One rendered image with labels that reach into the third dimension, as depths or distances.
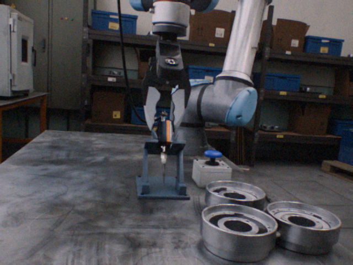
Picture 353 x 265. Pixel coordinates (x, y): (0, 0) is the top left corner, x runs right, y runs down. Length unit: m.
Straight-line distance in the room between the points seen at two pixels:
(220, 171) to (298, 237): 0.27
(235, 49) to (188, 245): 0.67
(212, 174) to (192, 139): 0.31
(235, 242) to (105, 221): 0.21
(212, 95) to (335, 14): 4.64
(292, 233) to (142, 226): 0.22
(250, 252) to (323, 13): 5.08
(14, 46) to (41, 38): 1.72
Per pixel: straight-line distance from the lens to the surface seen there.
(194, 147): 1.01
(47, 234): 0.51
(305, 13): 5.28
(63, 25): 4.32
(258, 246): 0.45
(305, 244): 0.51
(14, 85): 2.64
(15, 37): 2.65
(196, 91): 1.00
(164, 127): 0.67
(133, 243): 0.48
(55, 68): 4.30
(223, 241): 0.44
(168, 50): 0.64
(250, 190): 0.64
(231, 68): 0.99
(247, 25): 1.04
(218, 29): 4.17
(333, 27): 5.49
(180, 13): 0.68
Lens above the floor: 1.02
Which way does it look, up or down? 9 degrees down
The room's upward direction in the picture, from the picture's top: 5 degrees clockwise
